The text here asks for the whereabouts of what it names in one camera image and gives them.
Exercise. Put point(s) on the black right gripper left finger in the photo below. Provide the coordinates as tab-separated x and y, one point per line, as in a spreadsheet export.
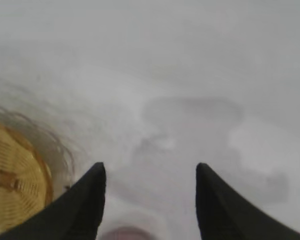
72	207

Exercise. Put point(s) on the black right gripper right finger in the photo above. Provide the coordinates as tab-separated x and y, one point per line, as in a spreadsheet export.
227	210

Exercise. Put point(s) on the pink toy peach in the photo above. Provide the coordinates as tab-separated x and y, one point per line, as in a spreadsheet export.
126	233

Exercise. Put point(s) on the yellow woven plastic basket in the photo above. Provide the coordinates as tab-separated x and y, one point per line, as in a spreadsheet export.
15	180

